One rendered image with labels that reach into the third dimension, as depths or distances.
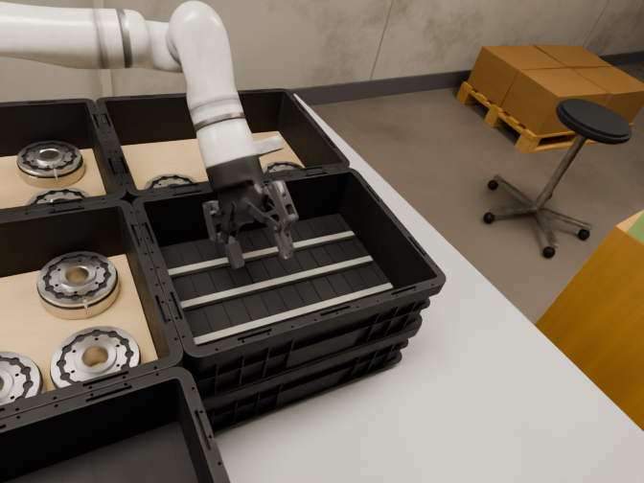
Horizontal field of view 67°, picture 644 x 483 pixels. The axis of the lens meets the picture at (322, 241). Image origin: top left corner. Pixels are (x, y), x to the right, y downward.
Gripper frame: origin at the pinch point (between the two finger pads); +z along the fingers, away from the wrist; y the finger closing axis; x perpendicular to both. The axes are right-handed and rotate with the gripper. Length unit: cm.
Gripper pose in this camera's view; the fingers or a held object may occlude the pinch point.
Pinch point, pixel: (261, 259)
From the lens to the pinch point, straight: 69.6
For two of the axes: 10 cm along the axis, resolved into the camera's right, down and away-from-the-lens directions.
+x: 5.0, -2.5, 8.3
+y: 8.2, -1.7, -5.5
